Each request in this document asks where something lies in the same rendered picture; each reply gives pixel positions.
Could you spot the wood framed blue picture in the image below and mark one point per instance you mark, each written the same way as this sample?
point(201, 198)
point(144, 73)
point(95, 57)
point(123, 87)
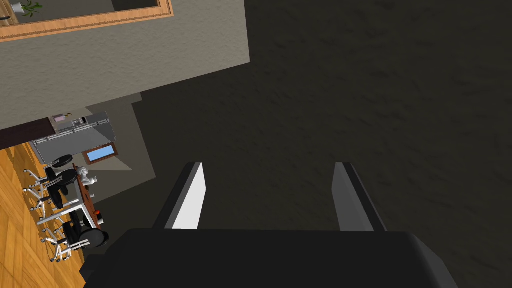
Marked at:
point(100, 153)

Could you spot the grey refrigerator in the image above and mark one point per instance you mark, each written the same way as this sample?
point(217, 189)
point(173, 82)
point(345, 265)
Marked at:
point(72, 138)

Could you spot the wooden framed window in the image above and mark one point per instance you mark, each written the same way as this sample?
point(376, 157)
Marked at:
point(80, 18)

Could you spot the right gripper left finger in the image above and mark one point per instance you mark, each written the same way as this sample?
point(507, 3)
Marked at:
point(191, 200)

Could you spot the black office chair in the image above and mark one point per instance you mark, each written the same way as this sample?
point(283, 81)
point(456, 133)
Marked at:
point(60, 190)
point(54, 170)
point(76, 238)

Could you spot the brown table with white legs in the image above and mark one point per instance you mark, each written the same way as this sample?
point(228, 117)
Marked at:
point(88, 204)

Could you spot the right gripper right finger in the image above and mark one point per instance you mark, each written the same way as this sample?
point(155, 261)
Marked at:
point(352, 200)

